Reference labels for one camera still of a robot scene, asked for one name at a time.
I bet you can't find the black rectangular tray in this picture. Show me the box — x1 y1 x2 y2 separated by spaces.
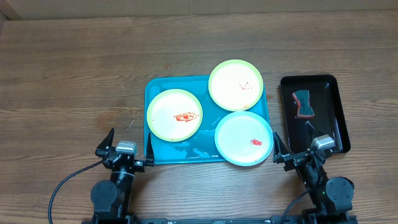
280 75 351 153

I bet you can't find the light blue plate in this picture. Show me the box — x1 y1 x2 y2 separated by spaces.
215 111 274 167

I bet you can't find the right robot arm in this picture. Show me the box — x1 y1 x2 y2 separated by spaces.
270 122 358 224

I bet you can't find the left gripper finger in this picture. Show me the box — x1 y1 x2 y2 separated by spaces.
97 128 114 150
146 132 155 162

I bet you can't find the orange and dark green sponge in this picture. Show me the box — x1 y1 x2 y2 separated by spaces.
292 90 315 119

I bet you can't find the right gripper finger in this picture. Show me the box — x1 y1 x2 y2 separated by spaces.
305 121 322 140
273 131 289 156

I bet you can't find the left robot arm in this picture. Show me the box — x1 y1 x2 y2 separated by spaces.
91 128 155 224

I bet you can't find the teal plastic tray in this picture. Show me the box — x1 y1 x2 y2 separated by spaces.
144 75 271 165

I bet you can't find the yellow-green plate with ketchup swirl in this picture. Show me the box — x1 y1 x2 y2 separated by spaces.
146 89 203 142

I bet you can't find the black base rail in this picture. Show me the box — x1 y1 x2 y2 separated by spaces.
81 214 358 224

